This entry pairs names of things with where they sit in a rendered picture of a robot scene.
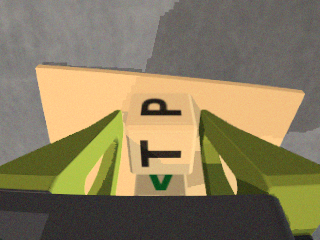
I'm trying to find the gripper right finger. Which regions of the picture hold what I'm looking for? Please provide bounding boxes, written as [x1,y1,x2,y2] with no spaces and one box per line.
[199,109,320,236]

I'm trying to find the tan flat mat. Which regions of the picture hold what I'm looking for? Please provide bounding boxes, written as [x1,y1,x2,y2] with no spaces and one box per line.
[36,65,305,196]

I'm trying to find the tan letter block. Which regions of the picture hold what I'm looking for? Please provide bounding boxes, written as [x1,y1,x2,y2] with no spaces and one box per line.
[125,93,197,174]
[134,175,188,196]

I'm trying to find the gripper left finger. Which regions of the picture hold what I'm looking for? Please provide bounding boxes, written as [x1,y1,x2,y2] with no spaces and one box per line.
[0,110,124,195]

